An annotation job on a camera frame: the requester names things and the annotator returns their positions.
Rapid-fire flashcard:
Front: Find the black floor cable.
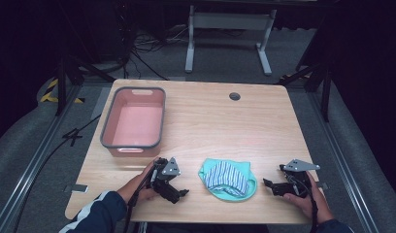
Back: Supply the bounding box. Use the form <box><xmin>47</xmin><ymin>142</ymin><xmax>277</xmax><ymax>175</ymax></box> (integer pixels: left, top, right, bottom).
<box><xmin>11</xmin><ymin>114</ymin><xmax>103</xmax><ymax>233</ymax></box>

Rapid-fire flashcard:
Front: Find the left hand-held gripper black cable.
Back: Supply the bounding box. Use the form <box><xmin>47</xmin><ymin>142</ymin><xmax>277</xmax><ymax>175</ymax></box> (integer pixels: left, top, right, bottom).
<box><xmin>122</xmin><ymin>168</ymin><xmax>157</xmax><ymax>233</ymax></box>

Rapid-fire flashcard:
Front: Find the pink basket with grey rim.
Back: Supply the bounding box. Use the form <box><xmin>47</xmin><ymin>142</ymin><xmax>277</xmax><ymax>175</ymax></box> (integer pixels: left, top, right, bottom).
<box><xmin>99</xmin><ymin>86</ymin><xmax>167</xmax><ymax>158</ymax></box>

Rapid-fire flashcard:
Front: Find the hand-held gripper black cable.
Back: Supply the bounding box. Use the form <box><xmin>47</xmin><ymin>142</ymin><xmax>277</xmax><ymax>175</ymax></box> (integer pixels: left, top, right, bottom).
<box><xmin>122</xmin><ymin>168</ymin><xmax>157</xmax><ymax>233</ymax></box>
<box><xmin>292</xmin><ymin>176</ymin><xmax>319</xmax><ymax>233</ymax></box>

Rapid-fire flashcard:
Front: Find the right hand-held gripper black cable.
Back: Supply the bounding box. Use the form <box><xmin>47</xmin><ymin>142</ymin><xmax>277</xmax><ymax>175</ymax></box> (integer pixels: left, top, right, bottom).
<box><xmin>292</xmin><ymin>176</ymin><xmax>319</xmax><ymax>233</ymax></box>

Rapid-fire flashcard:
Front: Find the bundle of black cables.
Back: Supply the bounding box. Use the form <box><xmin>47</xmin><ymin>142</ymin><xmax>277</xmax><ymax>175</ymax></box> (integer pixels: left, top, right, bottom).
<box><xmin>116</xmin><ymin>6</ymin><xmax>189</xmax><ymax>82</ymax></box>

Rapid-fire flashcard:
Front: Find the black tripod stand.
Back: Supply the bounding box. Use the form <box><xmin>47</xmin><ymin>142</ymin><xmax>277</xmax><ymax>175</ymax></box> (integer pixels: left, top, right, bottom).
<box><xmin>277</xmin><ymin>61</ymin><xmax>333</xmax><ymax>123</ymax></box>
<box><xmin>54</xmin><ymin>54</ymin><xmax>116</xmax><ymax>117</ymax></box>

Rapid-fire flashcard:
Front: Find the teal and striped cloth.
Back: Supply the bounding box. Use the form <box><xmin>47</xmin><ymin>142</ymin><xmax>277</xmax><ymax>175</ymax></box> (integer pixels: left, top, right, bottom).
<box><xmin>198</xmin><ymin>157</ymin><xmax>258</xmax><ymax>203</ymax></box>

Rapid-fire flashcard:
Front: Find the person's right hand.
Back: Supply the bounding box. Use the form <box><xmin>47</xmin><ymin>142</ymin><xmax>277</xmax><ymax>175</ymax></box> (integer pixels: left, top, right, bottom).
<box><xmin>282</xmin><ymin>171</ymin><xmax>335</xmax><ymax>225</ymax></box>

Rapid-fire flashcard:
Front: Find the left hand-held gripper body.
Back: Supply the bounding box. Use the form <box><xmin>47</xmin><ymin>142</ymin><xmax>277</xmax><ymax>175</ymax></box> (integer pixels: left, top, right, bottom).
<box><xmin>149</xmin><ymin>156</ymin><xmax>182</xmax><ymax>189</ymax></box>

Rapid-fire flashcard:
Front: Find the white metal desk frame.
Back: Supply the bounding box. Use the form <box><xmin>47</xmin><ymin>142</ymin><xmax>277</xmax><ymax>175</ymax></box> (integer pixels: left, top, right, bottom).
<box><xmin>184</xmin><ymin>4</ymin><xmax>278</xmax><ymax>77</ymax></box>

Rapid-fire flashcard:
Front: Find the aluminium floor rail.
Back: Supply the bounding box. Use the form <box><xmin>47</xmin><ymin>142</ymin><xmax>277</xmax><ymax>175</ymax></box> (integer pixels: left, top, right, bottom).
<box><xmin>307</xmin><ymin>91</ymin><xmax>381</xmax><ymax>233</ymax></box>
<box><xmin>0</xmin><ymin>85</ymin><xmax>85</xmax><ymax>233</ymax></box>

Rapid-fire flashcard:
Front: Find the person's left hand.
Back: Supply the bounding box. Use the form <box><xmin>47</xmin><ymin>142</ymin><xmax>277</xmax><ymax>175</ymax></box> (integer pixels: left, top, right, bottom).
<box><xmin>116</xmin><ymin>157</ymin><xmax>160</xmax><ymax>205</ymax></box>

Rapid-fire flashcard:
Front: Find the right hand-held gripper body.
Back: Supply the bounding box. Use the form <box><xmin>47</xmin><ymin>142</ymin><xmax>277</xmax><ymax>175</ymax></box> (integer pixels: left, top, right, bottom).
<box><xmin>279</xmin><ymin>158</ymin><xmax>321</xmax><ymax>199</ymax></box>

